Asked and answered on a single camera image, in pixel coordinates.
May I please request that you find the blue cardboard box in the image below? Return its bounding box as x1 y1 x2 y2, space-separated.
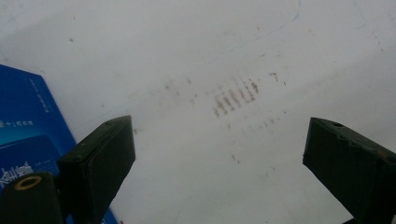
0 63 120 224

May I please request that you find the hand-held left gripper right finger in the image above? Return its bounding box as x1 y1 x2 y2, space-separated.
302 117 396 224

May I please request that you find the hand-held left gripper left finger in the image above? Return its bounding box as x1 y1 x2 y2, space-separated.
57 115 137 224

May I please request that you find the white table mat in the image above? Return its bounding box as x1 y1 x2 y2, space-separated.
0 0 396 224

